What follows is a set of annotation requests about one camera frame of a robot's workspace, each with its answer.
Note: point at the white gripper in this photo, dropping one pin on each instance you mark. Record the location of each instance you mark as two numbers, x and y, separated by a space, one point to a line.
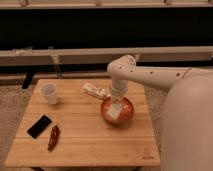
118 89

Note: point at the white sponge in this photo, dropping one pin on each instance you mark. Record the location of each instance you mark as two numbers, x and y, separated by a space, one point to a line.
114 111

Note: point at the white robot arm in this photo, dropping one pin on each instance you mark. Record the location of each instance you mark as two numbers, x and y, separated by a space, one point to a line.
187 118

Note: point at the red ceramic bowl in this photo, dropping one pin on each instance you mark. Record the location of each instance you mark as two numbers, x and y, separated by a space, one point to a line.
126 113

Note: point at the white snack bar wrapper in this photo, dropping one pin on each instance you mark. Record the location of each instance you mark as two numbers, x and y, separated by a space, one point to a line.
92 90

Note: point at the wooden table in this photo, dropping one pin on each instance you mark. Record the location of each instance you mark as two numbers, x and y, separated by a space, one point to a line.
85 138

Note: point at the clear plastic cup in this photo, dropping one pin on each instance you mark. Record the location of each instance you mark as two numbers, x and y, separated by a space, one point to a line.
49 92

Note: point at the dried red chili pepper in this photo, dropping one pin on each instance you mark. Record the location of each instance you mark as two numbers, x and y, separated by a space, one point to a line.
53 138

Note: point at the black rectangular phone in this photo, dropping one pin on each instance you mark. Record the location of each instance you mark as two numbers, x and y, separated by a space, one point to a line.
39 126

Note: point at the white metal rail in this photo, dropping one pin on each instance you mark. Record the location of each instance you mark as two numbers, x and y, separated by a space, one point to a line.
29 57

